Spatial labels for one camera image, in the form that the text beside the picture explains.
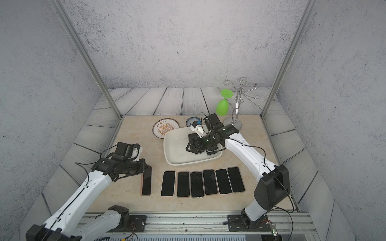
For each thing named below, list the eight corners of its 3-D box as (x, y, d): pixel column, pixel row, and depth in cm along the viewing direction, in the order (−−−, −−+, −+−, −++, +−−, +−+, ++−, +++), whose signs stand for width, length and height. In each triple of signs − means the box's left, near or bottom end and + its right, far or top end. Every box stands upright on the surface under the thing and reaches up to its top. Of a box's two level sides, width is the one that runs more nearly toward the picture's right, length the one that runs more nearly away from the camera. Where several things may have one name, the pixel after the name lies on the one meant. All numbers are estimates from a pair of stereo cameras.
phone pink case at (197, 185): (189, 198, 83) (189, 197, 82) (190, 172, 93) (190, 171, 91) (204, 198, 83) (204, 197, 82) (203, 172, 93) (203, 171, 91)
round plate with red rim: (148, 129, 115) (148, 127, 114) (167, 116, 124) (167, 114, 122) (161, 140, 109) (160, 138, 107) (180, 126, 117) (179, 124, 116)
